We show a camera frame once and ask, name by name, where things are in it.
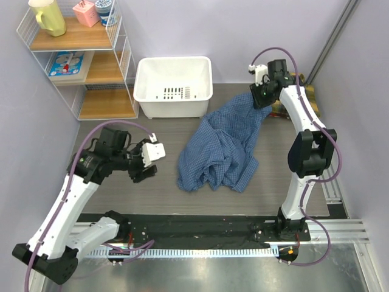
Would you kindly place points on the aluminium frame rail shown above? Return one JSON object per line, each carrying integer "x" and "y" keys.
{"x": 339, "y": 230}

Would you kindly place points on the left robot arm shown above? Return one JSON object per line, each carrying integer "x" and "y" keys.
{"x": 52, "y": 252}

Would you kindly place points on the white slotted cable duct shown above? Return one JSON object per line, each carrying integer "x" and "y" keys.
{"x": 106, "y": 252}

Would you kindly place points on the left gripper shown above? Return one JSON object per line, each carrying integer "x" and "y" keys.
{"x": 138, "y": 174}

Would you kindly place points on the blue checked long sleeve shirt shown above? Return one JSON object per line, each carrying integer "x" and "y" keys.
{"x": 220, "y": 152}

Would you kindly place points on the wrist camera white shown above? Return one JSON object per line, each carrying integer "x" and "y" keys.
{"x": 260, "y": 72}
{"x": 152, "y": 151}

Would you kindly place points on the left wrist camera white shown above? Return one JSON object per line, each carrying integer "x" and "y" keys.
{"x": 152, "y": 151}

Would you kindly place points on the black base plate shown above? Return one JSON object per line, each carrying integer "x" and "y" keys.
{"x": 210, "y": 231}

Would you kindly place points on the white plastic basket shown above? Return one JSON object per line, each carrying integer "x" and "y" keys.
{"x": 169, "y": 87}

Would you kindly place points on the blue white round tin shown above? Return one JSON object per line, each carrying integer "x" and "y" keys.
{"x": 104, "y": 8}

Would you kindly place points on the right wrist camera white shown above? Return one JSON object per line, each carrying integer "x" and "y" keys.
{"x": 260, "y": 72}

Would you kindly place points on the pink box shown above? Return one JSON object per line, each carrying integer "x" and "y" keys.
{"x": 86, "y": 13}

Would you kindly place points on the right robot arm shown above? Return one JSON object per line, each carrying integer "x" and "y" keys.
{"x": 311, "y": 152}

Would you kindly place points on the yellow plastic pitcher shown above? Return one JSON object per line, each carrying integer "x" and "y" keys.
{"x": 48, "y": 16}

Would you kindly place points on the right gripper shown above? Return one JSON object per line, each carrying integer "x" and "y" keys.
{"x": 258, "y": 101}

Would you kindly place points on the blue white picture book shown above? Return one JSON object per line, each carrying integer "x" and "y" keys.
{"x": 67, "y": 66}

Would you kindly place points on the white wire shelf rack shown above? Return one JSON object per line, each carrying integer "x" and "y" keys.
{"x": 84, "y": 50}

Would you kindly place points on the yellow plaid folded shirt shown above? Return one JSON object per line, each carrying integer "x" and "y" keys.
{"x": 277, "y": 107}

